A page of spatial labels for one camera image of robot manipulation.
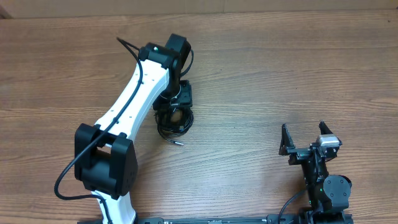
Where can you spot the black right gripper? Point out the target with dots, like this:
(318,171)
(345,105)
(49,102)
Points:
(305,150)

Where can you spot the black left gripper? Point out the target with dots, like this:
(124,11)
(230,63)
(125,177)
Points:
(186,100)

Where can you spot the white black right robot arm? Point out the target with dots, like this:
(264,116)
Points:
(328,195)

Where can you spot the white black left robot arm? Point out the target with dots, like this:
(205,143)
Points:
(105,158)

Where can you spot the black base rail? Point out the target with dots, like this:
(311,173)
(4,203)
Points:
(270,219)

